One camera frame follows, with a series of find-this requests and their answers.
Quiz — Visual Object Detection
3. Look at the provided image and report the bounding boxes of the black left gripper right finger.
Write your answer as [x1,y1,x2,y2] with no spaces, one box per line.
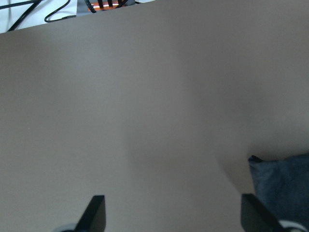
[241,194,285,232]

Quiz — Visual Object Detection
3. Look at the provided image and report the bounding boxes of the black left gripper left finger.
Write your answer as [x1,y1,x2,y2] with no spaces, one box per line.
[74,195,106,232]

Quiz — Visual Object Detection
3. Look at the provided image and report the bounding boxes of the black printed t-shirt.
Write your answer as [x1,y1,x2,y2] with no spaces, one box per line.
[248,154,309,229]

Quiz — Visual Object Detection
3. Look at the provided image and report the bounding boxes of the red black power strip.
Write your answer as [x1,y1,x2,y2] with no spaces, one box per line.
[76,0,136,16]

